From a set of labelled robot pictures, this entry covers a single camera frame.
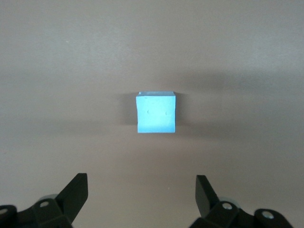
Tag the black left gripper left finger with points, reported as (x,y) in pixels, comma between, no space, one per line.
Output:
(59,209)

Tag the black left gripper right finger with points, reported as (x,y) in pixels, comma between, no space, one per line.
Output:
(218,213)

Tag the blue foam block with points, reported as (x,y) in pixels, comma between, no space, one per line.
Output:
(156,112)

